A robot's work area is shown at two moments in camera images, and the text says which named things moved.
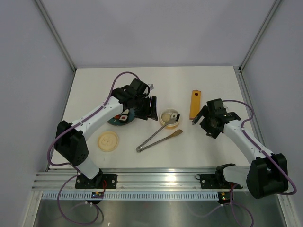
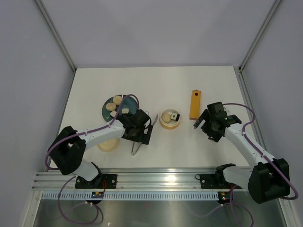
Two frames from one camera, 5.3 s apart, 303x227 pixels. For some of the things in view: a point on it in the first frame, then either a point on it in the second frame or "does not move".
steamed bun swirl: (166, 117) does not move
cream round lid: (108, 141) does not move
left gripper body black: (142, 107) -> (138, 136)
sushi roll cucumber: (175, 116) does not move
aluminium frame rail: (130, 179) does not move
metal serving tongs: (140, 148) -> (132, 153)
